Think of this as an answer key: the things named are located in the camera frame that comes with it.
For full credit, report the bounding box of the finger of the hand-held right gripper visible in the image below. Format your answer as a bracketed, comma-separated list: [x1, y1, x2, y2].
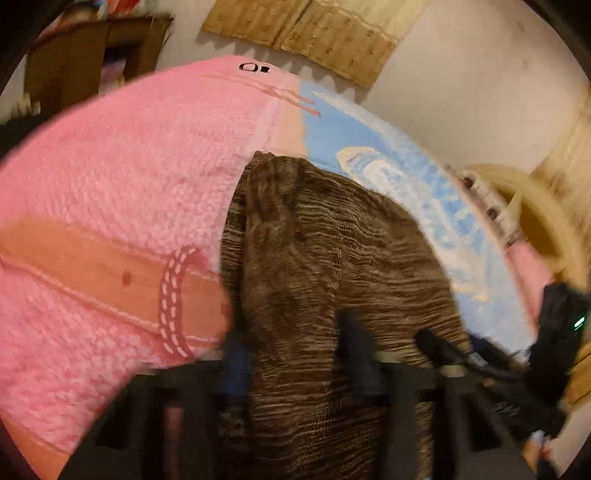
[414, 329, 485, 376]
[470, 336, 534, 370]

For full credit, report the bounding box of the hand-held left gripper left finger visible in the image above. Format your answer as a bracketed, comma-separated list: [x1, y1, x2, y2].
[60, 323, 254, 480]

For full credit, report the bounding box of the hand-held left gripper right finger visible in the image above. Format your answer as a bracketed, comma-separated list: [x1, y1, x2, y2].
[337, 309, 536, 480]

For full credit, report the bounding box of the brown knitted sweater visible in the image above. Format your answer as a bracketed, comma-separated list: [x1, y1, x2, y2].
[217, 151, 476, 480]

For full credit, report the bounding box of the printed white pillow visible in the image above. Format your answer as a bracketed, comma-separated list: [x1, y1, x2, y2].
[455, 168, 525, 247]

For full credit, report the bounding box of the blue patterned blanket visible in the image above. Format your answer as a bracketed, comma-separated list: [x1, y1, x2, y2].
[300, 78, 541, 356]

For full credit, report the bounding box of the pink fleece blanket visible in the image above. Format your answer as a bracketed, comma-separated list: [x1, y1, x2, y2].
[0, 55, 319, 467]

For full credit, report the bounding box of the woven straw mat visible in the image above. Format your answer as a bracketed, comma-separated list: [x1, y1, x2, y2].
[202, 0, 426, 88]

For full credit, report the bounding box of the brown wooden desk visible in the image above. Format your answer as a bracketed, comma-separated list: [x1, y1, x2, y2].
[23, 14, 174, 116]

